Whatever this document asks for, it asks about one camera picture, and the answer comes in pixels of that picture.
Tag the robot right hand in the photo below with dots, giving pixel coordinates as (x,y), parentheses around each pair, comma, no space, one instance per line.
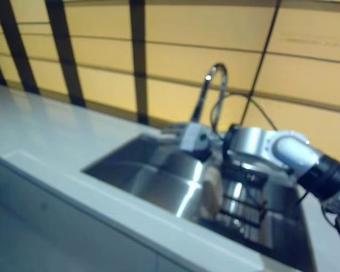
(195,140)

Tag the cream round plate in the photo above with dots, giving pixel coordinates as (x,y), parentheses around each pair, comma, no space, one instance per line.
(212,192)

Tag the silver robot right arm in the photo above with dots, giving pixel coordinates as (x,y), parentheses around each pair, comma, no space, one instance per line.
(286,150)

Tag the chrome gooseneck faucet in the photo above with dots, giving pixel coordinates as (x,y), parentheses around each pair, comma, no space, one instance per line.
(222,90)

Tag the stainless steel sink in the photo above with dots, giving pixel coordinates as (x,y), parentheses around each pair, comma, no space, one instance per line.
(147,173)

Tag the black sink drying rack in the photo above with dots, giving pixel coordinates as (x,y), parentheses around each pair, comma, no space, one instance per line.
(243,209)

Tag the white glossy cabinet door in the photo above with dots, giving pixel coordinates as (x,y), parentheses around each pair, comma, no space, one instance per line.
(204,260)
(59,226)

